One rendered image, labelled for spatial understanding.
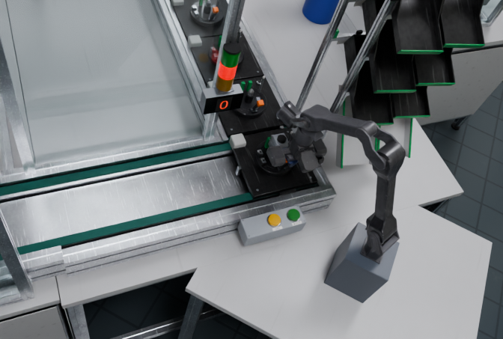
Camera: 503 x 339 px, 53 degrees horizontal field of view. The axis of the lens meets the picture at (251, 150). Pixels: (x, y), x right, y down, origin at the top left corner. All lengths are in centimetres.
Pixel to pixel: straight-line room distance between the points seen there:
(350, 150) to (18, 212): 109
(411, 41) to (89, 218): 107
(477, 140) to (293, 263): 226
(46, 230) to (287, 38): 133
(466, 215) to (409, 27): 197
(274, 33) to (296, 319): 128
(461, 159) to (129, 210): 242
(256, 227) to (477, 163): 222
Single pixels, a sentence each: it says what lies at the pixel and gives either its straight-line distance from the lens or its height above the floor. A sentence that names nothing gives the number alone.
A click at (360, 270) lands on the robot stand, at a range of 156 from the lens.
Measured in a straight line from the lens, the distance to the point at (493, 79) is 332.
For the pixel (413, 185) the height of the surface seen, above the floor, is 86.
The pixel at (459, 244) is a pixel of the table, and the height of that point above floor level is 86.
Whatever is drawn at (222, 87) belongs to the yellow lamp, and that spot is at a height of 128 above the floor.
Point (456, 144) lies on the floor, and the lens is 360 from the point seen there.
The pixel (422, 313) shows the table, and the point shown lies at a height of 86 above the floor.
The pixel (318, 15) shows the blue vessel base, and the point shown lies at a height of 91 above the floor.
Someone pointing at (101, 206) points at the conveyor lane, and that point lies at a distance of 165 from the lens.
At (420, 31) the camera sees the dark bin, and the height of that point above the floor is 154.
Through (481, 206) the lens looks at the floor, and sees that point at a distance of 339.
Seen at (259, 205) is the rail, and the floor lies 96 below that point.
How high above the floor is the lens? 237
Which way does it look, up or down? 53 degrees down
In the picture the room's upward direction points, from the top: 19 degrees clockwise
